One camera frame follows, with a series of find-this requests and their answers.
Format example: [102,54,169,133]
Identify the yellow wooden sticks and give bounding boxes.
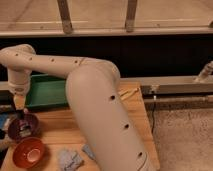
[119,88,138,100]

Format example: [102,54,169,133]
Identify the green tray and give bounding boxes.
[25,74,68,109]

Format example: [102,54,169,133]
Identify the purple bowl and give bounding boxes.
[8,114,39,142]

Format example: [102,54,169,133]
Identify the right metal post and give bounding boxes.
[125,0,137,32]

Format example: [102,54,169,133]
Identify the grey crumpled cloth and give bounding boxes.
[58,149,84,171]

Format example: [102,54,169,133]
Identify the blue cloth piece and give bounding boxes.
[82,144,95,160]

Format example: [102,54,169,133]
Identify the orange bowl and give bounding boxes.
[12,137,45,169]

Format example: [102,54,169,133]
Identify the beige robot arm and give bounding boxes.
[0,44,156,171]

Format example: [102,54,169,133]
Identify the left metal post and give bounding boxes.
[57,0,73,34]

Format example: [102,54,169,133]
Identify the metal post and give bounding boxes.
[125,0,137,32]
[57,0,73,34]

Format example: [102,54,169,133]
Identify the metal rail beam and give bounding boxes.
[121,76,213,95]

